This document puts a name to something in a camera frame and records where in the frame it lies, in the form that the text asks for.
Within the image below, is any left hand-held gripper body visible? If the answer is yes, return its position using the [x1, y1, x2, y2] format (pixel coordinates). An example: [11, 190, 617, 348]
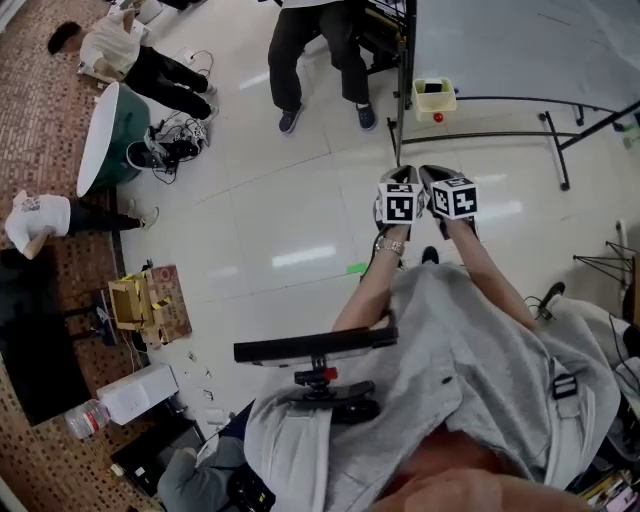
[373, 164, 427, 242]

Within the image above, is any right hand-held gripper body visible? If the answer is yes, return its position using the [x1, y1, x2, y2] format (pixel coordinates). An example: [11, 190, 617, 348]
[418, 164, 480, 242]

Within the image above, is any yellow plastic bin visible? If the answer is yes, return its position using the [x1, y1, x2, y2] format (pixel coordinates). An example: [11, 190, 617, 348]
[411, 76, 458, 123]

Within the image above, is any person's right forearm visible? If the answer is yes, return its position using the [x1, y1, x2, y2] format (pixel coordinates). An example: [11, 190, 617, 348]
[444, 217, 540, 332]

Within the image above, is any person's left forearm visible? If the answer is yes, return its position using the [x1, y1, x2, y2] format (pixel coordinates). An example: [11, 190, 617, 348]
[331, 223, 416, 334]

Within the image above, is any open cardboard box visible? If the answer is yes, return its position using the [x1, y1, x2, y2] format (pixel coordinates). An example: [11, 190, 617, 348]
[107, 264, 193, 350]

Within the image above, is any white rectangular appliance box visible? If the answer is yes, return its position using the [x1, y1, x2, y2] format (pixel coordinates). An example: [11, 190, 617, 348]
[95, 362, 180, 427]

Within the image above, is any silver wristwatch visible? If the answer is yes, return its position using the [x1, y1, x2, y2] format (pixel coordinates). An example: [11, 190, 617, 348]
[375, 235, 406, 257]

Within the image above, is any black tripod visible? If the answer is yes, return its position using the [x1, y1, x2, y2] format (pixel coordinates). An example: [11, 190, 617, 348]
[572, 239, 640, 287]

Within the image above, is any black equipment cart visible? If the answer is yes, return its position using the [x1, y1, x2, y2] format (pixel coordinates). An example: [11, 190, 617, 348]
[355, 0, 418, 77]

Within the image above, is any person's grey shirt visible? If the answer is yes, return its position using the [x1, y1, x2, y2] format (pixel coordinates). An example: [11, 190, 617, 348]
[243, 260, 622, 512]

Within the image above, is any green table base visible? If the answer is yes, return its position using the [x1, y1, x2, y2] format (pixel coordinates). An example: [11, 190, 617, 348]
[97, 87, 152, 190]

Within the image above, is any white round table top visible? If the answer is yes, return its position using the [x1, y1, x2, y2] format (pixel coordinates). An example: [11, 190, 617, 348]
[75, 81, 122, 198]

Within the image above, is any clear plastic water bottle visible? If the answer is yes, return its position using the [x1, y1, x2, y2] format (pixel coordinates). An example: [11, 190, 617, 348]
[63, 397, 112, 441]

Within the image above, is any black flat screen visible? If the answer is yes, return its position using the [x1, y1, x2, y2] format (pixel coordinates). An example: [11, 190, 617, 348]
[0, 248, 97, 427]

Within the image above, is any black strap buckle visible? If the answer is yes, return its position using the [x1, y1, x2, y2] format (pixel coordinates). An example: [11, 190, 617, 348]
[551, 372, 579, 400]

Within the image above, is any tangle of black cables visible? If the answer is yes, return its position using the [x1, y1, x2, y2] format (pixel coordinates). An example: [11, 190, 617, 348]
[144, 115, 212, 185]

